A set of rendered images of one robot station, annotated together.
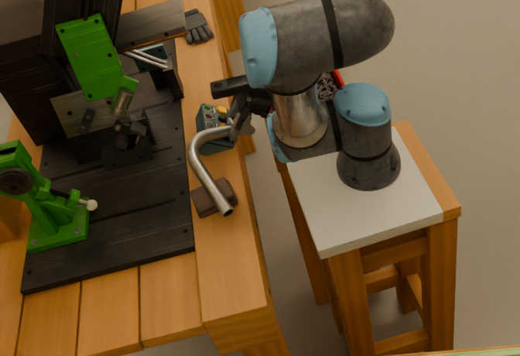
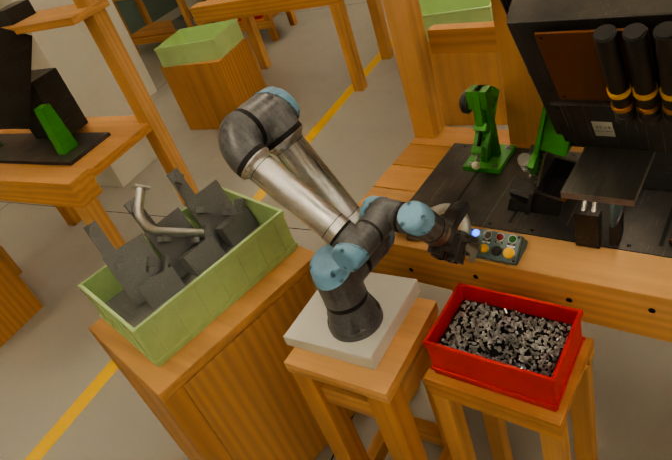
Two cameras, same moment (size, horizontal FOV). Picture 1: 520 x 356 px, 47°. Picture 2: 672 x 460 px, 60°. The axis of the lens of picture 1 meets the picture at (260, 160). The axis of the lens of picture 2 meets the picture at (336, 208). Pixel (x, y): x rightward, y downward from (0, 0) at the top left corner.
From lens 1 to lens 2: 206 cm
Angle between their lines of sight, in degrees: 91
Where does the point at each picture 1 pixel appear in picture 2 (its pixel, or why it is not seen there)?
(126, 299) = (404, 184)
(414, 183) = (315, 336)
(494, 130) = not seen: outside the picture
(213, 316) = not seen: hidden behind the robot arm
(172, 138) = (521, 225)
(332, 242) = not seen: hidden behind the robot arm
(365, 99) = (324, 259)
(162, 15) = (607, 181)
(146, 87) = (627, 224)
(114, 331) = (389, 178)
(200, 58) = (644, 274)
